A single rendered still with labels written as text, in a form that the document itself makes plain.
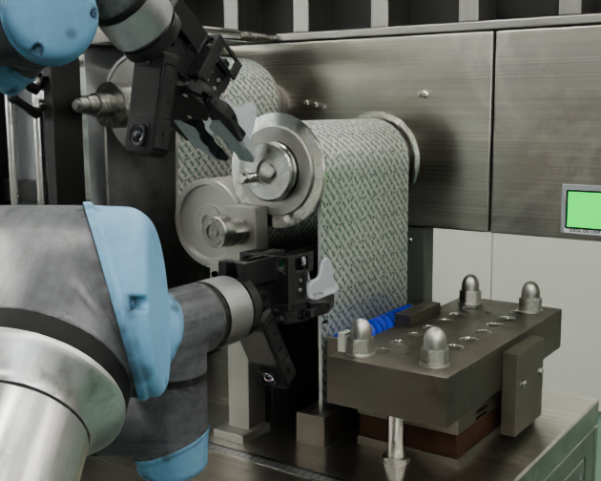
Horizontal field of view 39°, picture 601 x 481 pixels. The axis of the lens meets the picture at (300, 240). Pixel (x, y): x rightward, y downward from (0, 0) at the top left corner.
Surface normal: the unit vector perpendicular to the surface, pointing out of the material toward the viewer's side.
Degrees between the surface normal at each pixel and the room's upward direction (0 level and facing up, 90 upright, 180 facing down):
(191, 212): 90
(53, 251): 41
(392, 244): 90
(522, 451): 0
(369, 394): 90
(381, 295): 90
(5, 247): 36
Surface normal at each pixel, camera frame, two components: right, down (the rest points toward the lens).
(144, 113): -0.59, -0.06
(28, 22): 0.44, 0.14
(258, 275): 0.82, 0.08
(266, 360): -0.46, 0.60
